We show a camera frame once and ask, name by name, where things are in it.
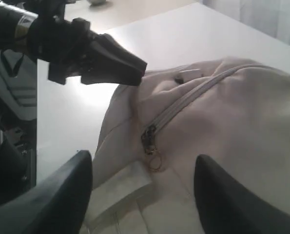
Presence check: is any cream fabric duffel bag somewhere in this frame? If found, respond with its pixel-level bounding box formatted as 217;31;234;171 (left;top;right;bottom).
85;58;290;234

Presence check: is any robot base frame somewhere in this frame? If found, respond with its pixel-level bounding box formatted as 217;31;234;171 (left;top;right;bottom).
0;47;38;210

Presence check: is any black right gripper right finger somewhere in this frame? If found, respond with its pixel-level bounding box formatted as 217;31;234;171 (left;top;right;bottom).
194;155;290;234

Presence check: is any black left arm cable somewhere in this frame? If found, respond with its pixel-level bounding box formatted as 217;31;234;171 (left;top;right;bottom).
0;47;23;78

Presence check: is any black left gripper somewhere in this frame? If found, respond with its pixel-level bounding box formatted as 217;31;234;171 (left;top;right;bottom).
26;15;147;86

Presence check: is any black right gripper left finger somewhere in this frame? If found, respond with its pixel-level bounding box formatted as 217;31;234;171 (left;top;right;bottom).
0;150;93;234

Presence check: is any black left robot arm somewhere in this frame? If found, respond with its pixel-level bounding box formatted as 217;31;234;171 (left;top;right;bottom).
0;0;147;86

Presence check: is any gold zipper pull ring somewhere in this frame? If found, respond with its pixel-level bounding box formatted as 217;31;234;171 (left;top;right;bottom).
144;148;164;173

